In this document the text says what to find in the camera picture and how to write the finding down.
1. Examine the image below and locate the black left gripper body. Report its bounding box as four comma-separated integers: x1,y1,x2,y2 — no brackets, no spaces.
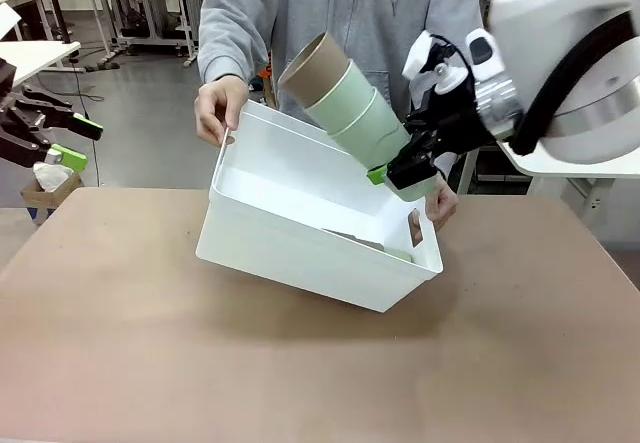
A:
0,57,49,145

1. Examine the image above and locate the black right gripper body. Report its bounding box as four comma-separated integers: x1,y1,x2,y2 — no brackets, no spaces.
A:
406,69,497,157

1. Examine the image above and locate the white plastic basket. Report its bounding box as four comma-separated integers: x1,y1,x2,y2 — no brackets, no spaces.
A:
194,98,445,314

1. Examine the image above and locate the person's right forearm grey sleeve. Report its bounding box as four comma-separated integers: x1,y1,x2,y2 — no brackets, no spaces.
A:
197,0,274,84

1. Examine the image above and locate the person's left hand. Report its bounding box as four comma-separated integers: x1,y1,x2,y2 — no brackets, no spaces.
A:
425,182,460,230

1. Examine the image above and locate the person's right hand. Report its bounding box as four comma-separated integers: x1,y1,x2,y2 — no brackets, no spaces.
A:
193,76,251,147

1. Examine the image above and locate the white crumpled paper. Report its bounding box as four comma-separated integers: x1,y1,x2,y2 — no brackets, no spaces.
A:
32,161,74,194

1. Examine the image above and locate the cardboard box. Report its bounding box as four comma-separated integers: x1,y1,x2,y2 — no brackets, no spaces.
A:
20,167,85,225

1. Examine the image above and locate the white side table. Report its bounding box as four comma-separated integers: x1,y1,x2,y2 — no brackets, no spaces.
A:
0,40,82,89

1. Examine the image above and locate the person body grey hoodie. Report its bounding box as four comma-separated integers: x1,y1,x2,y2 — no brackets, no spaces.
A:
197,0,486,129

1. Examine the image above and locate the black pole stand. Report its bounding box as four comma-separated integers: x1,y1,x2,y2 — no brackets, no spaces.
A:
42,0,72,44

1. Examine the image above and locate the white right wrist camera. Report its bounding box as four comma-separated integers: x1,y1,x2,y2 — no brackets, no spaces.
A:
402,30,466,95

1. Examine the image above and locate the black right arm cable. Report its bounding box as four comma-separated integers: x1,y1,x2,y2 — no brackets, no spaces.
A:
509,7,640,157

